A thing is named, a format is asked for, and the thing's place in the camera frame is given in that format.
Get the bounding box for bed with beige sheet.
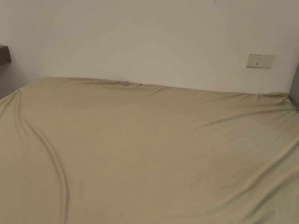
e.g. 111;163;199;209
0;60;299;224

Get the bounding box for white wall socket plate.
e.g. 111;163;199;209
246;52;276;71

